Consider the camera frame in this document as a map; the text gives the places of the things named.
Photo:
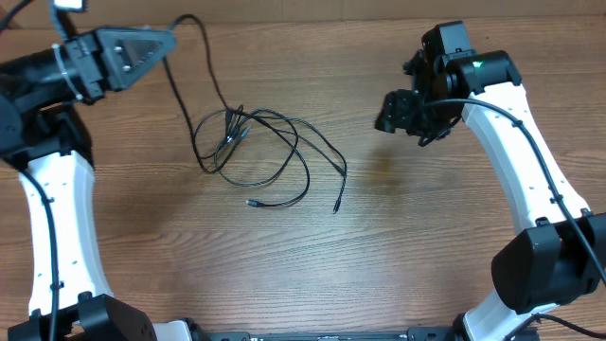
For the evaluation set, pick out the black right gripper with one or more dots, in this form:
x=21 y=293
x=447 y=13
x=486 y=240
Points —
x=396 y=116

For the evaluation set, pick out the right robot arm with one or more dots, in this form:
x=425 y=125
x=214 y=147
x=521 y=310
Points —
x=558 y=251

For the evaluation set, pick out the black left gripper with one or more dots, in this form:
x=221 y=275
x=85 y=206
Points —
x=87 y=53

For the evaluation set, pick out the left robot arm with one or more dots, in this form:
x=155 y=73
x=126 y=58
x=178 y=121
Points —
x=44 y=139

